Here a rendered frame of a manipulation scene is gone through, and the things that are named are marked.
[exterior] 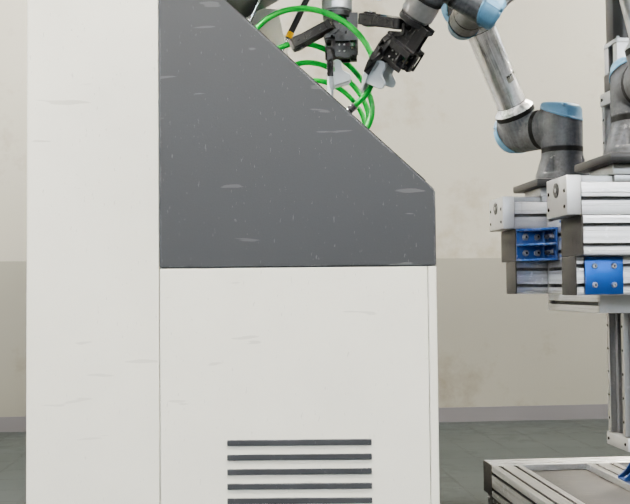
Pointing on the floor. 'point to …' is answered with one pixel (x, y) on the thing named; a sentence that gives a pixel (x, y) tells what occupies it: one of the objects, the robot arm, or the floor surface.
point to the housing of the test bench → (93, 252)
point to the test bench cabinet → (299, 385)
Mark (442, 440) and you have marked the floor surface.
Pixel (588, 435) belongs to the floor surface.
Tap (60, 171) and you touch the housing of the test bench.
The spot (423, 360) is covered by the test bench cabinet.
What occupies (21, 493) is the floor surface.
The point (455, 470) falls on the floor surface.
